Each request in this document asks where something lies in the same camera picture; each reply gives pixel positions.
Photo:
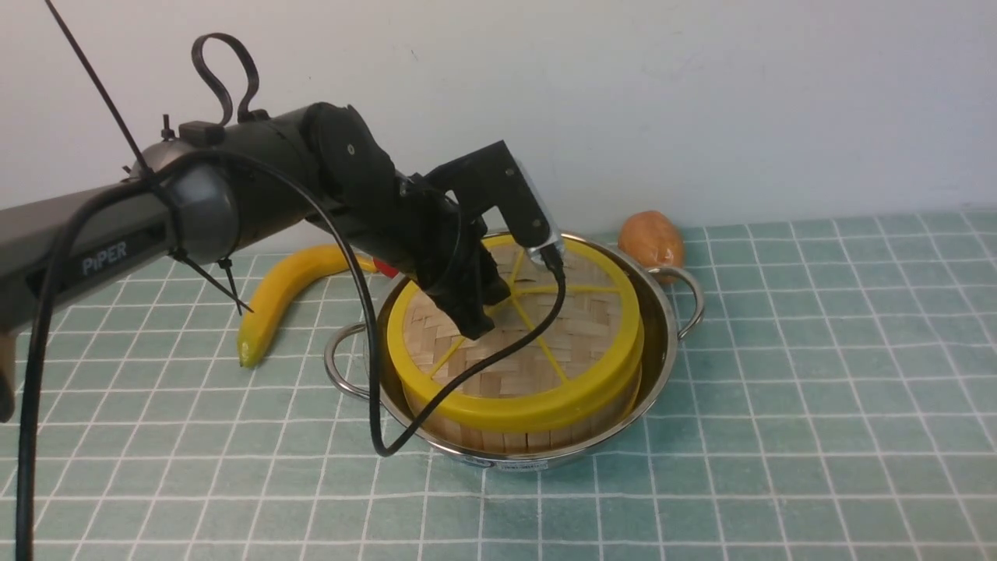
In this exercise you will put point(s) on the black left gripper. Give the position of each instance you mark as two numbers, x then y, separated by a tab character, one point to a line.
421	232

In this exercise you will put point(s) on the yellow rimmed bamboo steamer lid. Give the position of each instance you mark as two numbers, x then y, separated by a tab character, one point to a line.
589	353

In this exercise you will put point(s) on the yellow rimmed bamboo steamer basket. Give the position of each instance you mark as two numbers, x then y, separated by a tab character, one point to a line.
519	442

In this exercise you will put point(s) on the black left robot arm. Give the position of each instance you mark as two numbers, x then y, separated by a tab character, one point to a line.
210	209

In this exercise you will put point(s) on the stainless steel pot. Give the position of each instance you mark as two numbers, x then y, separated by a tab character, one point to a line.
671	304

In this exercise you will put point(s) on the red bell pepper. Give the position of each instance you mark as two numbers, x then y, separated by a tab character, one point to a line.
385	269

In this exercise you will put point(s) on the yellow banana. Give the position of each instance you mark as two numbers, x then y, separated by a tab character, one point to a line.
291	315

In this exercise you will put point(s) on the brown potato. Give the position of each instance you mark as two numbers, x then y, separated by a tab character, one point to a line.
652	240

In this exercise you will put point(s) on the green checkered tablecloth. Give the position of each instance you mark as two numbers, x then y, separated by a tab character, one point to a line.
837	402

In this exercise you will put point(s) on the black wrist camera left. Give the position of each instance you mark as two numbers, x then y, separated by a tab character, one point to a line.
490	178

